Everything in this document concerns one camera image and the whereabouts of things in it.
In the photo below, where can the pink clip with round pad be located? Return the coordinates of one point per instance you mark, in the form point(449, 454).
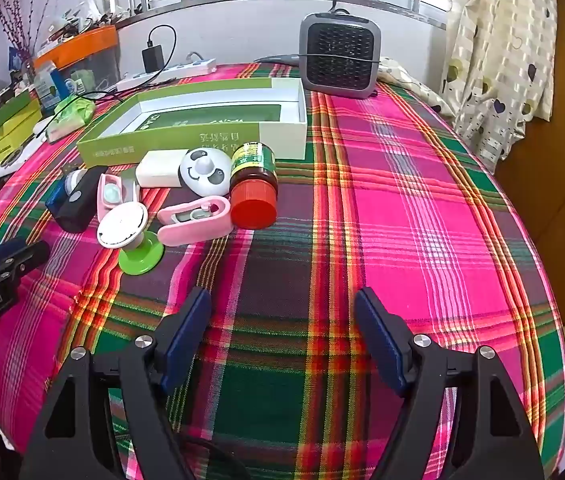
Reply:
point(112, 192)

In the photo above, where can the white power strip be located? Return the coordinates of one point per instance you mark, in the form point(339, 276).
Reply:
point(182, 67)

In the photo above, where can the cream heart-print curtain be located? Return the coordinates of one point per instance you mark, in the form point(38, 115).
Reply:
point(502, 60)

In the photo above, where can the pile of small sundries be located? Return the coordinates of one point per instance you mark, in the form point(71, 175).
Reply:
point(72, 22)

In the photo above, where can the white rectangular box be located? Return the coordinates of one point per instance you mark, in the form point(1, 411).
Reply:
point(160, 170)

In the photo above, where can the black charger adapter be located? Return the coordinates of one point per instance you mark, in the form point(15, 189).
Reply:
point(152, 59)

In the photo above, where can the green cardboard box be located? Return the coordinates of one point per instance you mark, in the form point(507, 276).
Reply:
point(282, 140)

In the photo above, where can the grey portable heater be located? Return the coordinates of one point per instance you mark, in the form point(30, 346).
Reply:
point(337, 55)

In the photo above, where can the green tissue pack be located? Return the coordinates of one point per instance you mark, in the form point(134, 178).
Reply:
point(75, 112)

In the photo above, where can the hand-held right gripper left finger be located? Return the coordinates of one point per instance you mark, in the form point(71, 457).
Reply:
point(187, 340)

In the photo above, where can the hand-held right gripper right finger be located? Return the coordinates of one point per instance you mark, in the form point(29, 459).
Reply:
point(380, 340)

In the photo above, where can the dark green box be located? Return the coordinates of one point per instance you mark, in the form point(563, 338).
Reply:
point(7, 110)

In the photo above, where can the white panda face gadget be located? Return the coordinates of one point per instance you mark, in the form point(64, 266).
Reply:
point(202, 175)

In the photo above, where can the pink plaid tablecloth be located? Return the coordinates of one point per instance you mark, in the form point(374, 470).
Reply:
point(412, 185)

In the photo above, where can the cream patterned cloth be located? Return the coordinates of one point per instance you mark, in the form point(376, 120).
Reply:
point(412, 85)

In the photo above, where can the white round disc green base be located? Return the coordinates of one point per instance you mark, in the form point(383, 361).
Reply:
point(122, 225)

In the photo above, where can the blue transparent gadget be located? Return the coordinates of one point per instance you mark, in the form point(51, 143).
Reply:
point(57, 202)

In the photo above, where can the yellow-green box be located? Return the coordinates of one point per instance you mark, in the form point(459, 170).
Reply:
point(7, 145)

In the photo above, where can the black gadget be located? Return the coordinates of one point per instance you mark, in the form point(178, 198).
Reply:
point(82, 210)

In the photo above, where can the clear container with orange lid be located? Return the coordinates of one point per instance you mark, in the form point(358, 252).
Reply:
point(87, 42)

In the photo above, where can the pink clip with grey window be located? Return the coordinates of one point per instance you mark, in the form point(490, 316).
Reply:
point(197, 232)

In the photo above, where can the purple flower branches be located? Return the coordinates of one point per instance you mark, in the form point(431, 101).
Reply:
point(22, 35)

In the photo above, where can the brown bottle with red cap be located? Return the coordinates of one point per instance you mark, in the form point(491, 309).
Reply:
point(252, 205)

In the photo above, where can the blue carton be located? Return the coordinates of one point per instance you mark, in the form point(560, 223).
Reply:
point(52, 85)

